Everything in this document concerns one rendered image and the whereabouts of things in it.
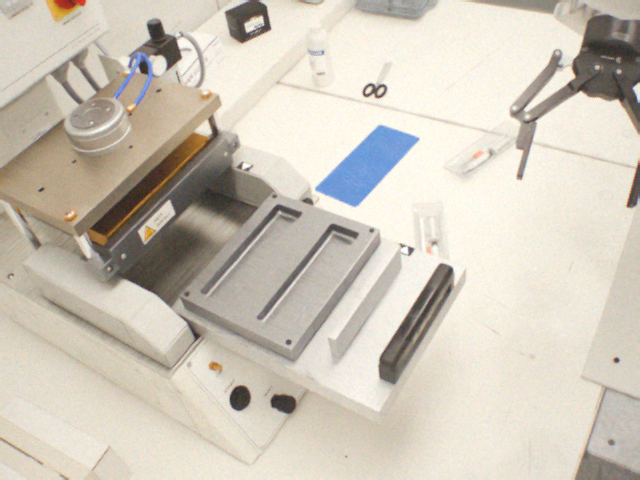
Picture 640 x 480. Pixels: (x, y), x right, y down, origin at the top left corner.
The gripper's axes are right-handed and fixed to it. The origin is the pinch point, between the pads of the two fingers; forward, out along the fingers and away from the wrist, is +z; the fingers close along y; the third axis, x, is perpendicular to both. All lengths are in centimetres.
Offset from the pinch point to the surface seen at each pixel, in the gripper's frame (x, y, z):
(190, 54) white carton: 45, -83, -17
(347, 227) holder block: -2.4, -25.4, 12.8
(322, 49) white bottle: 49, -55, -25
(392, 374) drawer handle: -14.3, -13.4, 26.6
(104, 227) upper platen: -14, -52, 21
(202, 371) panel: -6, -37, 35
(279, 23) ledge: 66, -74, -34
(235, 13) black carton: 56, -81, -32
